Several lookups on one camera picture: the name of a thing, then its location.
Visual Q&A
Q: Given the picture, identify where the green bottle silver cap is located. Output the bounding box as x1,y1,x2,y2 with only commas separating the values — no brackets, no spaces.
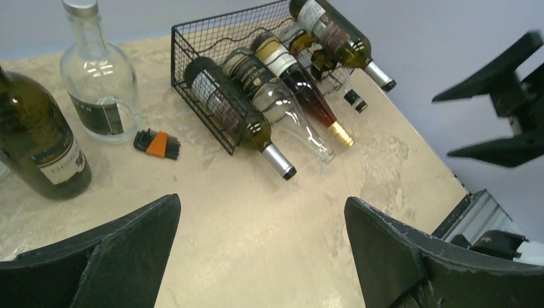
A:
184,56,296,180

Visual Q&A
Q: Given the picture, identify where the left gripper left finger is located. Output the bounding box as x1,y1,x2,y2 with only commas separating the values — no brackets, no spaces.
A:
1,194,182,307

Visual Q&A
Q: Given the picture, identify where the dark green wine bottle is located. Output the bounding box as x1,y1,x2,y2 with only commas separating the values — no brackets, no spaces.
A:
1,70,92,200

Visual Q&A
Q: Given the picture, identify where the clear slim empty bottle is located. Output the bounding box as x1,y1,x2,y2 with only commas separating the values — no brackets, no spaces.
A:
223,47,336,163

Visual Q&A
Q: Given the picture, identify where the dark bottle lower far right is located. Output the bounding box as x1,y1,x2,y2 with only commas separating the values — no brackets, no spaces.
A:
279,23,368,113

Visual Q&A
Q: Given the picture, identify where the black wire wine rack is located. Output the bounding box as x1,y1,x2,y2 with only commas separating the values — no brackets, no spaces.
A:
171,0,353,157

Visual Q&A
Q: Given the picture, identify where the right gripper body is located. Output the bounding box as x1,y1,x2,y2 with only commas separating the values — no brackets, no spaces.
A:
489,65,543,135

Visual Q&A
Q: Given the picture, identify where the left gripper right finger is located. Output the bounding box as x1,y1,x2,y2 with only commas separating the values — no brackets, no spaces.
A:
344,197,543,307

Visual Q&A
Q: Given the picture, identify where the clear glass bottle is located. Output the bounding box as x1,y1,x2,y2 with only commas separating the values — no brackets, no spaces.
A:
60,1,142,143

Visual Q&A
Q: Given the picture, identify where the aluminium frame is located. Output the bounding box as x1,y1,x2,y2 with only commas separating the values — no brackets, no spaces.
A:
432,189,525,244

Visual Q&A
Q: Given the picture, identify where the dark bottle upper far right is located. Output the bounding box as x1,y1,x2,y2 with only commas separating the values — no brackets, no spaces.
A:
289,0,396,92

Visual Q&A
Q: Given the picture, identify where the orange hex key set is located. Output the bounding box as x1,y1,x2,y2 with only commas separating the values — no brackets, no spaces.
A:
133,128,181,160

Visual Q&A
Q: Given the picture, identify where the red bottle gold cap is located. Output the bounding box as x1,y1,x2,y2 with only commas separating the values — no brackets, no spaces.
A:
250,31,354,149

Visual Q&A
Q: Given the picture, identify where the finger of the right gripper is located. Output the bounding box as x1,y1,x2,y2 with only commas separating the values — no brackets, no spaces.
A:
432,30,543,103
447,130,543,167

